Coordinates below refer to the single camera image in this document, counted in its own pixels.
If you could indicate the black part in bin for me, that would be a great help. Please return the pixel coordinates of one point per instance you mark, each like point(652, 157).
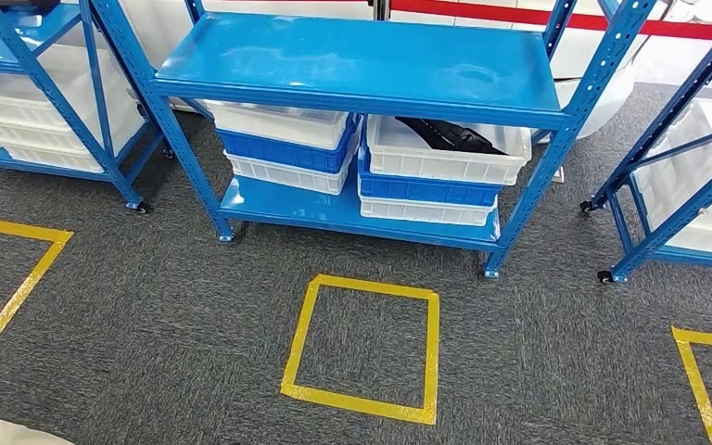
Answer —
point(454, 136)

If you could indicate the blue metal shelf rack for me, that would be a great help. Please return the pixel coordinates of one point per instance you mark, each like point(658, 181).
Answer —
point(687, 212)
point(0, 43)
point(362, 61)

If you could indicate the yellow floor tape square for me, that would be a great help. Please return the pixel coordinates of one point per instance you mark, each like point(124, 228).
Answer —
point(691, 375)
point(18, 230)
point(362, 284)

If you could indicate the red barrier belt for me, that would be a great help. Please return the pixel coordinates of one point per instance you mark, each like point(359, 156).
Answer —
point(516, 13)

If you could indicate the large white plastic bin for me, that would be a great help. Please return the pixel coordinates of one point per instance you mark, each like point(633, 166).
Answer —
point(12, 104)
point(700, 184)

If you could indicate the person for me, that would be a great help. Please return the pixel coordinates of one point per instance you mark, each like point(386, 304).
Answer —
point(6, 433)

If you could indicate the black-topped barrier post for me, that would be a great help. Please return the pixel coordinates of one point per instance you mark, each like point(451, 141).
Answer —
point(380, 7)

